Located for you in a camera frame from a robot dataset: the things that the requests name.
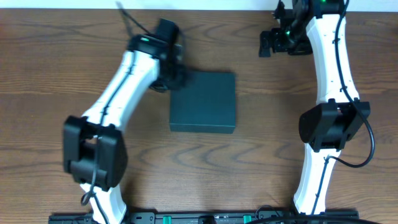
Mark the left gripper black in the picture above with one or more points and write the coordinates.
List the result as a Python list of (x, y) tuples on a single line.
[(173, 76)]

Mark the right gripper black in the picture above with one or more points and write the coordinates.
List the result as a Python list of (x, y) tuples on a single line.
[(277, 34)]

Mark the dark green box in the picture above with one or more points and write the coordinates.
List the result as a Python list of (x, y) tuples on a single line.
[(207, 104)]

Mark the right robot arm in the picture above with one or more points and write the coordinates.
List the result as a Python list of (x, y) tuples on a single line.
[(319, 28)]

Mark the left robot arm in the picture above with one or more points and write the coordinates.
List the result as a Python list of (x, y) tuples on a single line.
[(94, 151)]

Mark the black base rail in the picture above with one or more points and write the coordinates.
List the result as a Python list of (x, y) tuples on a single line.
[(263, 215)]

